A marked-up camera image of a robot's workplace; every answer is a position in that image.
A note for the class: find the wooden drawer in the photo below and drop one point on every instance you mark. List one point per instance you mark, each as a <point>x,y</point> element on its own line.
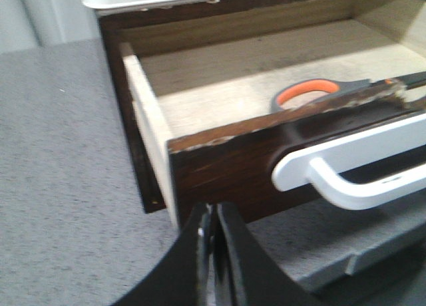
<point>216,166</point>

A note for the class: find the white drawer handle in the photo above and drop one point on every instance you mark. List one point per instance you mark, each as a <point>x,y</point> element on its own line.
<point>361,170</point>

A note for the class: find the orange grey scissors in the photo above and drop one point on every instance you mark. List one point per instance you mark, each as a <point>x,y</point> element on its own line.
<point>335,89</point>

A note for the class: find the dark wooden drawer cabinet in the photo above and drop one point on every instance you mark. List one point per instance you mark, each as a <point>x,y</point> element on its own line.
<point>133,136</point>

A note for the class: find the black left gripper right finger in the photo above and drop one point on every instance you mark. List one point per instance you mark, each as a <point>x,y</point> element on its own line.
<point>244,273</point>

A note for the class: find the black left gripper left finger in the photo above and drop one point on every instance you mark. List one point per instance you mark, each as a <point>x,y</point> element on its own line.
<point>181,276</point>

